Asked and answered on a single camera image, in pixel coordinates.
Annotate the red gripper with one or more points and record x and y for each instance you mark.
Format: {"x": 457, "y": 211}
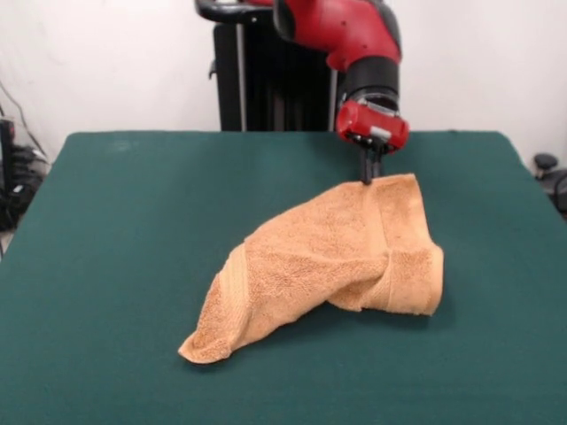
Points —
{"x": 367, "y": 124}

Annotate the orange terry towel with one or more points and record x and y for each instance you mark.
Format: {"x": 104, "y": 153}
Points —
{"x": 319, "y": 265}

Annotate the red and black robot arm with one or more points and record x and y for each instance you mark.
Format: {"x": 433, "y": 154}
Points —
{"x": 350, "y": 31}

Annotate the dark green table cloth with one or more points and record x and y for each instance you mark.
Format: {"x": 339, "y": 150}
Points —
{"x": 111, "y": 265}

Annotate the black electronics box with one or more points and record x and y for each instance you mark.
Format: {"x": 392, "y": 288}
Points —
{"x": 6, "y": 141}

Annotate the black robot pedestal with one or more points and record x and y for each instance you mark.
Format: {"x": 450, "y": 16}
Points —
{"x": 248, "y": 79}

